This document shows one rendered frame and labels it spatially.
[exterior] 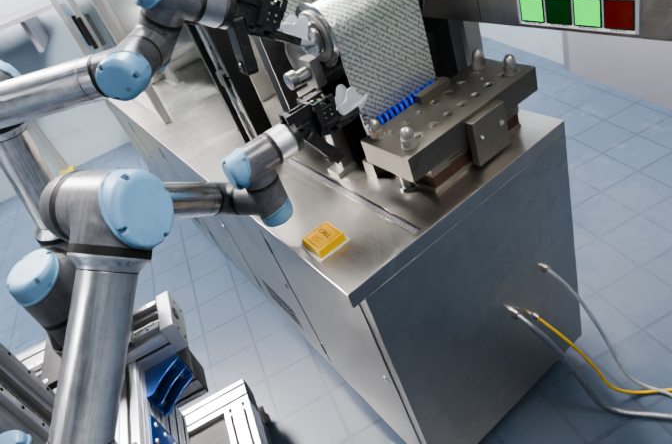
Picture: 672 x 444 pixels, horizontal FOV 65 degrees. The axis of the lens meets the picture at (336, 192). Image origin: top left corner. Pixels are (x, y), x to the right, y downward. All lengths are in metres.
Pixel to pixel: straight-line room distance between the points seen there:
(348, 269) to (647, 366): 1.16
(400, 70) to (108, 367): 0.86
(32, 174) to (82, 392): 0.62
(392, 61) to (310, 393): 1.28
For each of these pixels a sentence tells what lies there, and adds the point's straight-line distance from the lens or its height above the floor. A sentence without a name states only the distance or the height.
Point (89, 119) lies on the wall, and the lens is 4.78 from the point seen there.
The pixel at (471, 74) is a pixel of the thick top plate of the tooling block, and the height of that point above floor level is 1.03.
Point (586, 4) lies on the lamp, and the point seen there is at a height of 1.20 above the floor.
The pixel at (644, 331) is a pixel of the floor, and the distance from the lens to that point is 2.03.
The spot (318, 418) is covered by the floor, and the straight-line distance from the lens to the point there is 2.00.
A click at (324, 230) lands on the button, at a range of 1.13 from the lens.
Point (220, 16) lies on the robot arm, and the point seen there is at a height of 1.39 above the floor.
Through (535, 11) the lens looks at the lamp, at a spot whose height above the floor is 1.18.
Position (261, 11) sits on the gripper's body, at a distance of 1.06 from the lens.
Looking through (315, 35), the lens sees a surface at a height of 1.26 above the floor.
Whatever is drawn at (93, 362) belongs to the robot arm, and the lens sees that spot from 0.82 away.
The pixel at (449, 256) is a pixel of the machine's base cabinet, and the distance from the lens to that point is 1.17.
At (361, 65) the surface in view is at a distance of 1.19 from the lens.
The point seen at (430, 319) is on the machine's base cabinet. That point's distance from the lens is 1.22.
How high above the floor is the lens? 1.61
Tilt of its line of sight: 34 degrees down
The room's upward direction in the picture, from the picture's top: 22 degrees counter-clockwise
